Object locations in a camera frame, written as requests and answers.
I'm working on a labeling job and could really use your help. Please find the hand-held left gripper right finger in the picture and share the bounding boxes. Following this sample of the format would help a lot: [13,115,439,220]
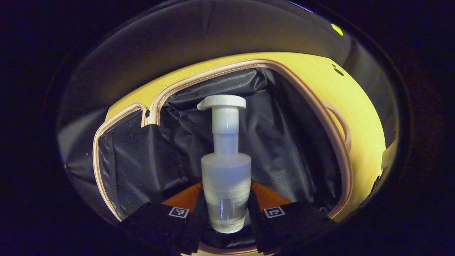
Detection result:
[245,180,337,256]

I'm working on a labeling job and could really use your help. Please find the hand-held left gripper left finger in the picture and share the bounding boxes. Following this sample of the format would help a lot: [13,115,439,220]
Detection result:
[120,181,214,256]

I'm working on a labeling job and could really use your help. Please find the white pump bottle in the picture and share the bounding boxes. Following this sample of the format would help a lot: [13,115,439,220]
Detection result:
[197,94,252,234]

